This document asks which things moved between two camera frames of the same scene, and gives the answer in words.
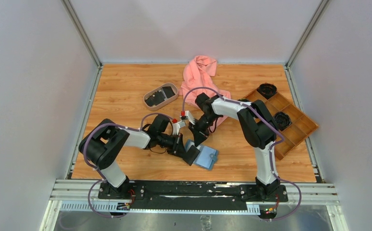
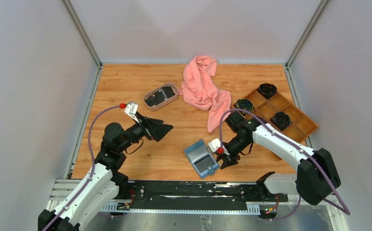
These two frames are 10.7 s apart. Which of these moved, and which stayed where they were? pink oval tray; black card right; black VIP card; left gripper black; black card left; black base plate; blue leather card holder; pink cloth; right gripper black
Moved: black VIP card; blue leather card holder; left gripper black; right gripper black
Stayed: black card left; black card right; black base plate; pink oval tray; pink cloth
